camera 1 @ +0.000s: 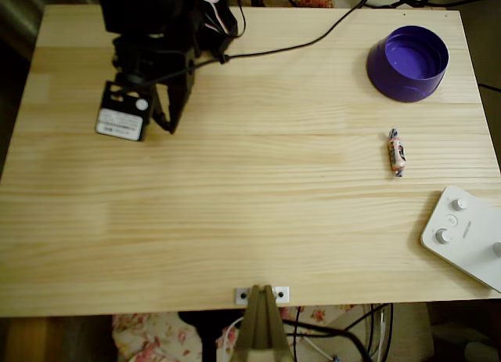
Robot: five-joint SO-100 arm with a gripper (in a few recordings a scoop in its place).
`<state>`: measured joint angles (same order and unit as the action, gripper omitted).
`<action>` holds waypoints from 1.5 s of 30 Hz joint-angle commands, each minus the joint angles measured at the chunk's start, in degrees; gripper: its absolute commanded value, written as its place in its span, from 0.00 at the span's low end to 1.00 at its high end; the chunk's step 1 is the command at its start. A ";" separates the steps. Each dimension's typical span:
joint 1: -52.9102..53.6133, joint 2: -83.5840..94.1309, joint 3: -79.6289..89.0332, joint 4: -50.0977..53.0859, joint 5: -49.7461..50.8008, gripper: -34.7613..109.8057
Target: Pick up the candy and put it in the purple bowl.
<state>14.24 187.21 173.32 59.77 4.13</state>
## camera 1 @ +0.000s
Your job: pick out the purple bowl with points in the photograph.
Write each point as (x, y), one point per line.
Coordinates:
(407, 64)

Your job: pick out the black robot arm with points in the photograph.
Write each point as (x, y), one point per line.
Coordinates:
(137, 9)

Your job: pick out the white lamp base with knobs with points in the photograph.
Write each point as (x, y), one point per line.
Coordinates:
(466, 236)

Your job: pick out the silver metal corner bracket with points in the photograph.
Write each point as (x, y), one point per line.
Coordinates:
(282, 294)
(242, 295)

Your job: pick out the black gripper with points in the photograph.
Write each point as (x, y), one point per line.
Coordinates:
(177, 91)

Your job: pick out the candy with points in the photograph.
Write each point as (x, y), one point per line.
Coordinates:
(396, 152)

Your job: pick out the aluminium extrusion post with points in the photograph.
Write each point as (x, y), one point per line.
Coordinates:
(260, 330)

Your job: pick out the grey curtain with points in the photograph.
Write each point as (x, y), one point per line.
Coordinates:
(19, 17)

